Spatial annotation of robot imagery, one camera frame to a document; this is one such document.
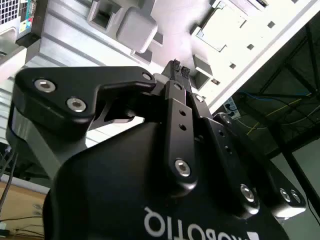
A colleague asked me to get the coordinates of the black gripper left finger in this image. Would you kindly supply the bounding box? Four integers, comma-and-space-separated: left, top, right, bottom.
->
13, 59, 199, 199

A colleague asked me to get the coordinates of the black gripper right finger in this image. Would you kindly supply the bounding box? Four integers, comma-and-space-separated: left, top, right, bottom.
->
181, 66, 308, 221

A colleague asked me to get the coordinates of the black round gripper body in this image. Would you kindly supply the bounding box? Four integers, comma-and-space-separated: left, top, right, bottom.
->
42, 121, 291, 240

